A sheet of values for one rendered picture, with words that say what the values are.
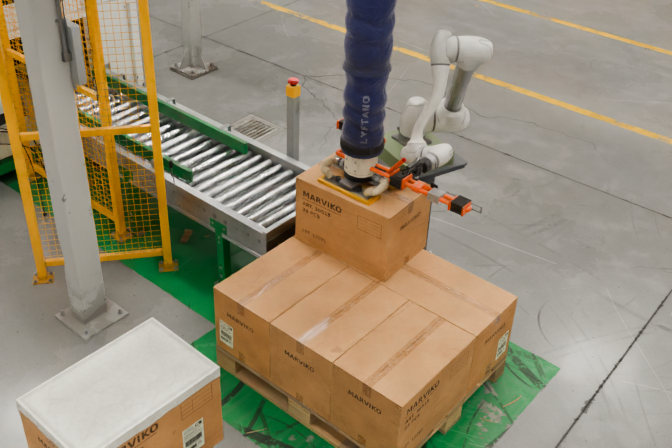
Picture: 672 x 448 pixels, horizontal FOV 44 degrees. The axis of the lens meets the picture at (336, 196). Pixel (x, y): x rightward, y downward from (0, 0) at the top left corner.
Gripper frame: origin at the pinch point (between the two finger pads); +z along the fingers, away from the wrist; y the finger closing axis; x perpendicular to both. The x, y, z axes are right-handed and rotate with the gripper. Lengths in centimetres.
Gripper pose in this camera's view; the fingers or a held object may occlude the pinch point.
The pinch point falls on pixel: (402, 179)
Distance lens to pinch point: 416.1
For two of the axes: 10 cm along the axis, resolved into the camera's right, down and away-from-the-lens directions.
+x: -7.6, -3.8, 5.3
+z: -6.5, 3.9, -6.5
